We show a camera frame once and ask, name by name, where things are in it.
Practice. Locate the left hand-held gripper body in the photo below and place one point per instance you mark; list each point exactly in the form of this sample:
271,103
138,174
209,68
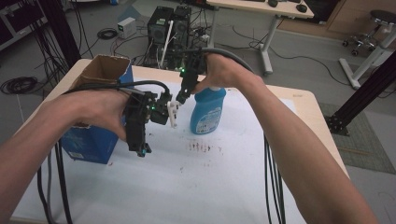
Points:
138,115

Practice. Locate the black aluminium frame strut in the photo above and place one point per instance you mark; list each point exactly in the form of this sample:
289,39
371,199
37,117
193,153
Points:
361,99

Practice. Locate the white-legged wooden desk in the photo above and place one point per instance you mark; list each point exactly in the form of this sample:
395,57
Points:
264,7

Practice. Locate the blue detergent bottle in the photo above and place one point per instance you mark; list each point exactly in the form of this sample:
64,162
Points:
207,112

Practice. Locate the black flight case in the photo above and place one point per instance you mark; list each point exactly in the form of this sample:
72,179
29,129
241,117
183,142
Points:
18,21

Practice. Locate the blue cardboard box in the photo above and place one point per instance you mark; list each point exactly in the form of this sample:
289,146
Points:
90,143

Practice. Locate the grey floor mat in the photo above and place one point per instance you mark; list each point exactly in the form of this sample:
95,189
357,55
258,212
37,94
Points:
367,146

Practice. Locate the small white power supply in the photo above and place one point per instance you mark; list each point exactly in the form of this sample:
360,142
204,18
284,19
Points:
127,27

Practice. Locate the person's right hand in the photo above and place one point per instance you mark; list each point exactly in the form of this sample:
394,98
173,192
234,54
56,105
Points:
227,73

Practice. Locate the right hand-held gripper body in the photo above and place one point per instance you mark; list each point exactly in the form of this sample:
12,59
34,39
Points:
193,70

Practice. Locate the white table mat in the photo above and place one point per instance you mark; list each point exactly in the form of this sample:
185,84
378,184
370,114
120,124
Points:
193,180

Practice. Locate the white desk leg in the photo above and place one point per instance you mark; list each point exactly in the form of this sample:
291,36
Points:
367,63

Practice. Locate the black metal post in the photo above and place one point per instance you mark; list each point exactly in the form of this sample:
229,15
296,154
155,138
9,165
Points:
60,31

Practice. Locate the black computer mouse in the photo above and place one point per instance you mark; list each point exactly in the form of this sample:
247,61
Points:
273,2
301,8

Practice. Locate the person's left hand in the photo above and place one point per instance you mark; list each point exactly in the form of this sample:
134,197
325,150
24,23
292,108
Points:
93,107

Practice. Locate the black computer tower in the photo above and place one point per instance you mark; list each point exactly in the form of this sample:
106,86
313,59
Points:
182,26
159,26

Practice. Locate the wheeled stool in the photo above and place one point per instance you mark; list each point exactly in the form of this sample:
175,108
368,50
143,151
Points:
370,34

